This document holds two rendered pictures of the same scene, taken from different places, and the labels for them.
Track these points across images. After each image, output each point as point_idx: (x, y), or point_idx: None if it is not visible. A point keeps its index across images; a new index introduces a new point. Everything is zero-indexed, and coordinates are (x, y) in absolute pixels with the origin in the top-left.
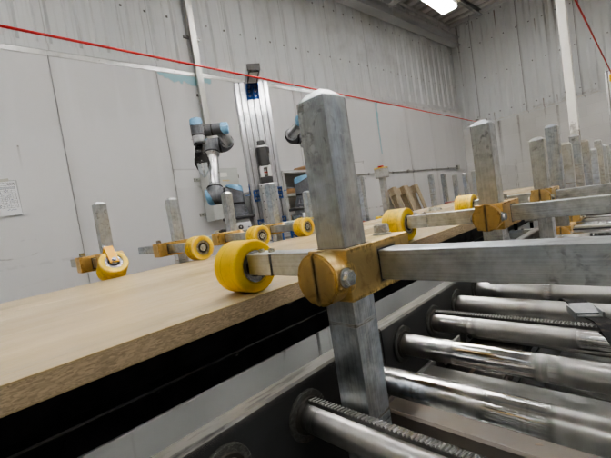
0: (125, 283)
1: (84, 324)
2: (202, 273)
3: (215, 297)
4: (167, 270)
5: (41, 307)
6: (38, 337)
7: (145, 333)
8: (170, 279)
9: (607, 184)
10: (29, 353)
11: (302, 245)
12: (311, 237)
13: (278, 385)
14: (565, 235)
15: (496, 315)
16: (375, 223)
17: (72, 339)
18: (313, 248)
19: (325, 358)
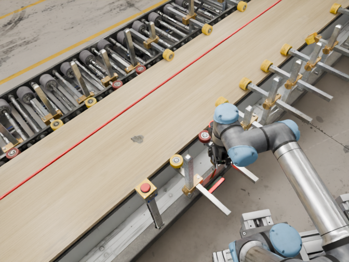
0: (289, 29)
1: (265, 5)
2: (264, 28)
3: (246, 9)
4: (286, 40)
5: (293, 17)
6: (268, 3)
7: (250, 1)
8: (271, 26)
9: (140, 34)
10: (263, 0)
11: (239, 51)
12: (238, 74)
13: (233, 5)
14: (142, 60)
15: (202, 18)
16: (197, 104)
17: (260, 2)
18: (233, 41)
19: (228, 9)
